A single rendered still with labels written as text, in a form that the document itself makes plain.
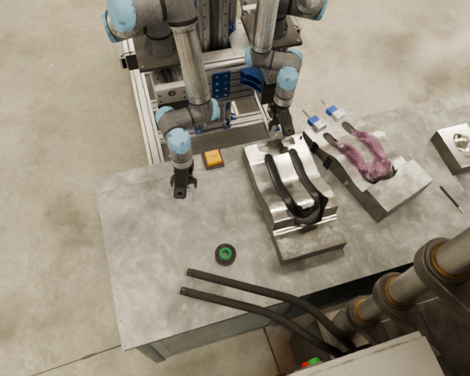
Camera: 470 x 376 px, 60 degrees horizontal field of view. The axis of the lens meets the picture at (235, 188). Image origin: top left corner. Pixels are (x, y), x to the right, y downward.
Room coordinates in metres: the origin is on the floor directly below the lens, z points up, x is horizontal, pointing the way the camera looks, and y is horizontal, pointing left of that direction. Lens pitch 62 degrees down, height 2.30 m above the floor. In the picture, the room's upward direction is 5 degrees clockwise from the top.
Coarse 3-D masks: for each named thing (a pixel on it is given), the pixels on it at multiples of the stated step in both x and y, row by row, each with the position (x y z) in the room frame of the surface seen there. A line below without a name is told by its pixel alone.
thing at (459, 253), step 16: (464, 240) 0.29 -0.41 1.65; (448, 256) 0.28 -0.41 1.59; (464, 256) 0.27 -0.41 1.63; (448, 272) 0.26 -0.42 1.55; (400, 288) 0.27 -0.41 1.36; (416, 288) 0.26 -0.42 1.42; (368, 304) 0.28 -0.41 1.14; (336, 320) 0.30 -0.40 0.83; (368, 320) 0.26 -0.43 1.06; (352, 336) 0.24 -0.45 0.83
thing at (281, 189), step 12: (264, 156) 0.91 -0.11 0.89; (276, 168) 0.86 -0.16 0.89; (300, 168) 0.88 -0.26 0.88; (276, 180) 0.81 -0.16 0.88; (300, 180) 0.82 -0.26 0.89; (288, 192) 0.74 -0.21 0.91; (312, 192) 0.75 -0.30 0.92; (288, 204) 0.69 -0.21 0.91; (324, 204) 0.69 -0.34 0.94; (300, 216) 0.66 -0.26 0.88; (312, 216) 0.67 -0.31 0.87
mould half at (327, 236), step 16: (256, 144) 0.97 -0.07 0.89; (272, 144) 0.98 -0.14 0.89; (304, 144) 0.99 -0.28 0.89; (256, 160) 0.89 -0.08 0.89; (288, 160) 0.90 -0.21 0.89; (304, 160) 0.91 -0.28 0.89; (256, 176) 0.82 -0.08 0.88; (288, 176) 0.83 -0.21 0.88; (320, 176) 0.84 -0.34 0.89; (256, 192) 0.77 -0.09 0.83; (272, 192) 0.74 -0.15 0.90; (304, 192) 0.74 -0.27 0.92; (272, 208) 0.66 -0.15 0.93; (336, 208) 0.69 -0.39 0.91; (272, 224) 0.61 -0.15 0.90; (288, 224) 0.62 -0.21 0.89; (320, 224) 0.65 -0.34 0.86; (336, 224) 0.65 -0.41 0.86; (272, 240) 0.58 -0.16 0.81; (288, 240) 0.57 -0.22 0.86; (304, 240) 0.57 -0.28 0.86; (320, 240) 0.58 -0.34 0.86; (336, 240) 0.58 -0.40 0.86; (288, 256) 0.50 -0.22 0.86; (304, 256) 0.52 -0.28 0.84
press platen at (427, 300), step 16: (384, 288) 0.29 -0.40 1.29; (384, 304) 0.25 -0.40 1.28; (400, 304) 0.25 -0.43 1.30; (416, 304) 0.26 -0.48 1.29; (432, 304) 0.26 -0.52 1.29; (400, 320) 0.22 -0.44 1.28; (416, 320) 0.22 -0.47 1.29; (432, 320) 0.22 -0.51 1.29; (448, 320) 0.23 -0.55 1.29; (432, 336) 0.19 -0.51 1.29; (448, 336) 0.19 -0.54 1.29; (464, 336) 0.19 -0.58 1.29; (448, 352) 0.15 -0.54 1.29; (464, 352) 0.16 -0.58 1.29; (448, 368) 0.12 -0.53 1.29; (464, 368) 0.12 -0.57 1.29
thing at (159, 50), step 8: (144, 40) 1.29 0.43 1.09; (152, 40) 1.27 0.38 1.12; (160, 40) 1.27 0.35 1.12; (168, 40) 1.28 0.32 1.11; (144, 48) 1.28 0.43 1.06; (152, 48) 1.27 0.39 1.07; (160, 48) 1.26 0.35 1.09; (168, 48) 1.27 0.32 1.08; (176, 48) 1.30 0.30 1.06; (152, 56) 1.25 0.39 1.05; (160, 56) 1.25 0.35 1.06; (168, 56) 1.26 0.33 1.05
